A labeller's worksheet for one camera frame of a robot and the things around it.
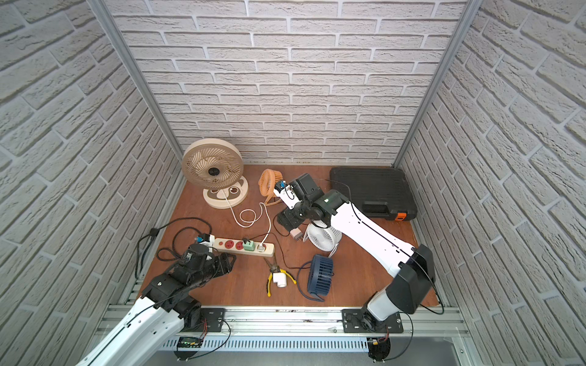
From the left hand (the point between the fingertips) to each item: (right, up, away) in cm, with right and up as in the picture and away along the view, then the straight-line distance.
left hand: (228, 254), depth 81 cm
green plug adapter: (+7, +2, +3) cm, 8 cm away
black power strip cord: (-28, -2, +7) cm, 29 cm away
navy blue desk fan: (+33, -5, -7) cm, 34 cm away
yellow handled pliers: (+17, -7, +4) cm, 18 cm away
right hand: (+23, +15, -3) cm, 28 cm away
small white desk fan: (+35, +6, +4) cm, 36 cm away
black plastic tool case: (+67, +21, +26) cm, 75 cm away
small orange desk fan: (+11, +27, +20) cm, 35 cm away
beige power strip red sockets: (+1, +1, +7) cm, 7 cm away
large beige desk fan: (-6, +32, +5) cm, 33 cm away
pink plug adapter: (+25, +5, +12) cm, 28 cm away
